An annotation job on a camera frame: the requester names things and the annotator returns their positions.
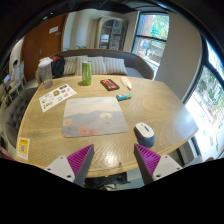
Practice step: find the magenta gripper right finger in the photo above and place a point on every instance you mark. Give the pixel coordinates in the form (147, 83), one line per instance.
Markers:
(153, 166)

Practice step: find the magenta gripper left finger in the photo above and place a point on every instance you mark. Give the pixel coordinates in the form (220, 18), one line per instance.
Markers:
(74, 167)

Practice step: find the white and blue computer mouse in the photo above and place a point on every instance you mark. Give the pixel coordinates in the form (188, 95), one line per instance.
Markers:
(145, 134)

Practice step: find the painted landscape mouse pad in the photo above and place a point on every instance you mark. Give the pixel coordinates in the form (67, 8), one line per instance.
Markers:
(93, 116)

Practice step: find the yellow QR code sticker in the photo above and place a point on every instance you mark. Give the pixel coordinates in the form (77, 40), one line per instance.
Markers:
(23, 148)

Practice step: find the white sticker sheet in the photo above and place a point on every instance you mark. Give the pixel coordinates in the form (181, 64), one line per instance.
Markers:
(56, 96)

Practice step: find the grey tufted chair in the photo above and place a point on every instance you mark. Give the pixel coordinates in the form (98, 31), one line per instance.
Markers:
(15, 114)

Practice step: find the black and red phone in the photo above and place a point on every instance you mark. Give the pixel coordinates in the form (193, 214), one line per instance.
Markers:
(109, 84)

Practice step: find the beige wrapped snack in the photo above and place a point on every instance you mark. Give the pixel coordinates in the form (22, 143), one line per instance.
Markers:
(126, 82)

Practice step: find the clear plastic water bottle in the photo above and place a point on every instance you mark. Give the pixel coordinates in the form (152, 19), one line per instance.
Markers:
(45, 72)

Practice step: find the green drink can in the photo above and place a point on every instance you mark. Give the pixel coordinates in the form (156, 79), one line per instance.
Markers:
(86, 73)

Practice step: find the grey curved sofa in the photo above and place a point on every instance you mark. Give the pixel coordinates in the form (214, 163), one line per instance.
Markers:
(130, 60)

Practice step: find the striped cushion left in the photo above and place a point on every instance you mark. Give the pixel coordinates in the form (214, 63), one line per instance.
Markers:
(70, 65)

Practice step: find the striped cushion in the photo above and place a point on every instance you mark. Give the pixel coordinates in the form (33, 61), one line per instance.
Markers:
(70, 65)
(115, 66)
(98, 66)

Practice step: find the striped cushion middle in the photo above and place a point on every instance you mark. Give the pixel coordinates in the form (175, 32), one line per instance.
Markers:
(98, 66)

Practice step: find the striped cushion right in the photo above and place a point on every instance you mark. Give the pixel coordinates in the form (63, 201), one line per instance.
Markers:
(115, 66)

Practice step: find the black backpack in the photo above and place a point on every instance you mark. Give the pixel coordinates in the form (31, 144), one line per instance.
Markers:
(57, 66)

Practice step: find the brown wooden door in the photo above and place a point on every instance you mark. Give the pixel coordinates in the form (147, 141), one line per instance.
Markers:
(42, 41)

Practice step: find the glass door cabinet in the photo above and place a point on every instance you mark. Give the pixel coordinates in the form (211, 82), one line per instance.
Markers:
(110, 33)

